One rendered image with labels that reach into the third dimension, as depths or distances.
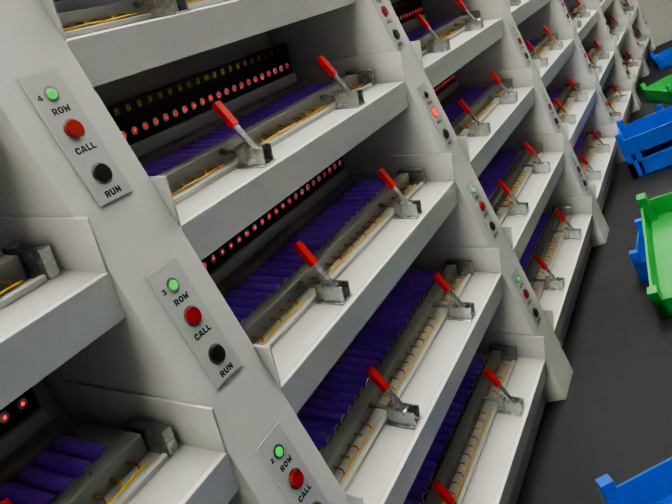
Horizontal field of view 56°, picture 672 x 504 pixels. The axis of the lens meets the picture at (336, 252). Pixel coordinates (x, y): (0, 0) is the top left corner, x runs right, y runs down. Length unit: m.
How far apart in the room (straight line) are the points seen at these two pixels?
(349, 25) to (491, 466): 0.76
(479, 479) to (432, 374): 0.19
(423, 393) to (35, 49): 0.63
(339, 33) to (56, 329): 0.78
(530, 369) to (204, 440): 0.77
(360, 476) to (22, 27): 0.59
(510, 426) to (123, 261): 0.75
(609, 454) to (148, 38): 0.92
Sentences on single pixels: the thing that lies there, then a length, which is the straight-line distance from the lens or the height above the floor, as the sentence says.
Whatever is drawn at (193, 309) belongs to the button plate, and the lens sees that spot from 0.60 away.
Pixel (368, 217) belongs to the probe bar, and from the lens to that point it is 1.00.
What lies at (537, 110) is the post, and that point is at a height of 0.42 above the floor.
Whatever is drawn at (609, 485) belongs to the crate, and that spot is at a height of 0.08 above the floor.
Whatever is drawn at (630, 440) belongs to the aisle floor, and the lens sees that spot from 1.19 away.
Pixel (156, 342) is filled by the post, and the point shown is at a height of 0.60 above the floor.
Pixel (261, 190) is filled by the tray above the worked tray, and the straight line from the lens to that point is 0.74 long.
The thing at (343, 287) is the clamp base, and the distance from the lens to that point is 0.80.
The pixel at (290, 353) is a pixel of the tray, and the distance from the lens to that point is 0.72.
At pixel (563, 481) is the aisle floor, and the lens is 1.16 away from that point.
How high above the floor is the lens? 0.71
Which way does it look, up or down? 12 degrees down
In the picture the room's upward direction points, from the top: 29 degrees counter-clockwise
